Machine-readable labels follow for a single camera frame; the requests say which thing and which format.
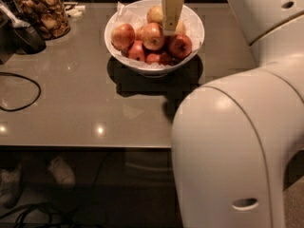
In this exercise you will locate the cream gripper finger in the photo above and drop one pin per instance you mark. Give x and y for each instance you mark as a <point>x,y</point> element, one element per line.
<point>171,10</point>

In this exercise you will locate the red-yellow apple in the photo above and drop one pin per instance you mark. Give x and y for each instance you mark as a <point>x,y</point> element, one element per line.
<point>152,36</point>

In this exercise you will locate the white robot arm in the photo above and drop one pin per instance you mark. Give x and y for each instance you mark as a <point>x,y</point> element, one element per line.
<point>233,138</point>

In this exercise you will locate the yellow-green apple at back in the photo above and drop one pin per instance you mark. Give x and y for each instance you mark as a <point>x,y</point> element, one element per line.
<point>154,15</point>

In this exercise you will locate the yellow apple back right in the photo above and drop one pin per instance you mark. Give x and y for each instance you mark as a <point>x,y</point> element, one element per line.
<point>180,28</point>

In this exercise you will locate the white paper bowl liner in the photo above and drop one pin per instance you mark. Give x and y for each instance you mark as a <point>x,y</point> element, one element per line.
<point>135,37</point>

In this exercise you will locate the white ceramic bowl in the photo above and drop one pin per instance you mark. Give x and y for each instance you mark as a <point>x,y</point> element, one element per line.
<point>135,15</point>

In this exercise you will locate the red apple front right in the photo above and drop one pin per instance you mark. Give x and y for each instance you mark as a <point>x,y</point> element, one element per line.
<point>179,46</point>

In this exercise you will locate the red apple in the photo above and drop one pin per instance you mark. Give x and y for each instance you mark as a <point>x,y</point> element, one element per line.
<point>122,36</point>
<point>136,51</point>
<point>179,46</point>
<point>162,58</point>

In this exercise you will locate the red apple front centre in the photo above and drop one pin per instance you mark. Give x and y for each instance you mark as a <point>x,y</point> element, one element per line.
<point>162,58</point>

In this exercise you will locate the red apple front left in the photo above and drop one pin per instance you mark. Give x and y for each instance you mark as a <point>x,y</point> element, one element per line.
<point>136,51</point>

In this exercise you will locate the red apple far left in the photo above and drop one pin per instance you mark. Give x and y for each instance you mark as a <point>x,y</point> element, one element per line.
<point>122,36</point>

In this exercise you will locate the small white items on table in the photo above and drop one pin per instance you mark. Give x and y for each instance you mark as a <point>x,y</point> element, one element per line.
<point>75,10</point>

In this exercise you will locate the glass jar of dried chips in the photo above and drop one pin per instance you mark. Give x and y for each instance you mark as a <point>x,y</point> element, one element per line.
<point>48,15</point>

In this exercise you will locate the black round appliance base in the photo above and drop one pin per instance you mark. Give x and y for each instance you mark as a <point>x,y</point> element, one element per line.
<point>28,40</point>

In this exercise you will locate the white plastic scoop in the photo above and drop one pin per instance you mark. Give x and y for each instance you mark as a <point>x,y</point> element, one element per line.
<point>16,23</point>

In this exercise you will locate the white shoe right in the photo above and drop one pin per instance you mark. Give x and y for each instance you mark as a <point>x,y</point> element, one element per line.
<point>62,172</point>

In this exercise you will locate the white shoe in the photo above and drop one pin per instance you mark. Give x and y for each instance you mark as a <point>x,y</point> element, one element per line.
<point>62,172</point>
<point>10,186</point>

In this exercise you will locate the white shoe left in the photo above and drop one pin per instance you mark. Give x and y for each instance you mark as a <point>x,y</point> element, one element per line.
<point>10,186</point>

